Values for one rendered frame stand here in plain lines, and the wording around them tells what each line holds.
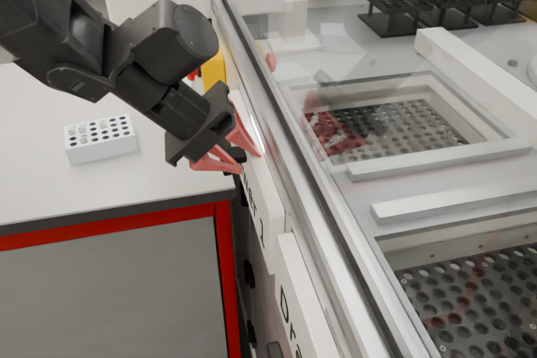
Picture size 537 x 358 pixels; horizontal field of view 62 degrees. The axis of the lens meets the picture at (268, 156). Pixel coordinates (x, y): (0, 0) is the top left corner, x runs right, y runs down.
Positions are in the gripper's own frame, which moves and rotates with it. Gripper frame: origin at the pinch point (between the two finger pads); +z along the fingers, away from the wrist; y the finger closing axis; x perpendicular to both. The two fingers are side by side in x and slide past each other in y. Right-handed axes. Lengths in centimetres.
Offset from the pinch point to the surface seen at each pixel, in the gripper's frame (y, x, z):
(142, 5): -17, 83, -5
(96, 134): -27.2, 29.8, -6.5
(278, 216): 1.4, -10.9, 1.3
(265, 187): 1.3, -6.5, 0.4
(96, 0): -121, 366, 20
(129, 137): -22.3, 27.1, -2.4
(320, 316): 2.5, -24.0, 1.2
